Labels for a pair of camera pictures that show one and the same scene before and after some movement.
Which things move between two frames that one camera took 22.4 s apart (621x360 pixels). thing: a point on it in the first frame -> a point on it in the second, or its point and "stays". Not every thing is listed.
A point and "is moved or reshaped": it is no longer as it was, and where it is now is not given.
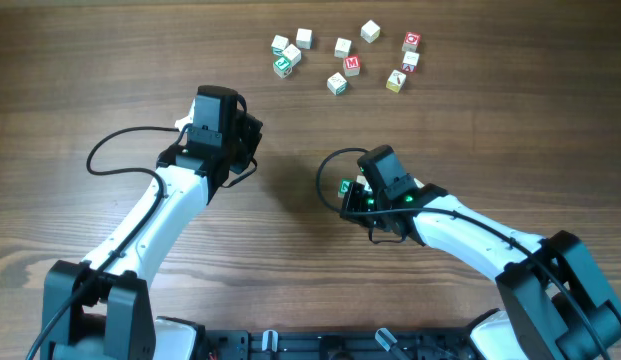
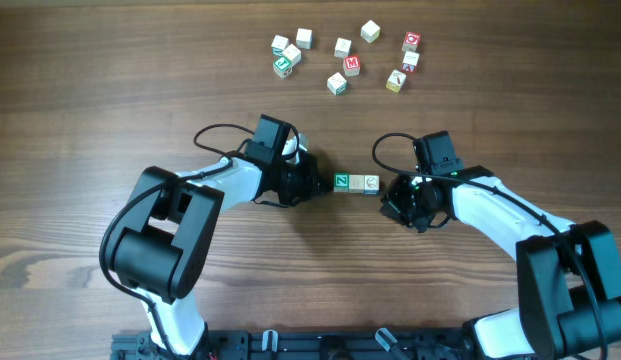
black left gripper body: x=244 y=141 -> x=297 y=184
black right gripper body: x=357 y=197 -> x=410 y=204
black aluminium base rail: x=346 y=344 stays
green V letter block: x=279 y=44 stays
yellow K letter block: x=396 y=81 stays
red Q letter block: x=411 y=41 stays
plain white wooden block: x=304 y=38 stays
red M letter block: x=351 y=65 stays
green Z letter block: x=344 y=185 is moved or reshaped
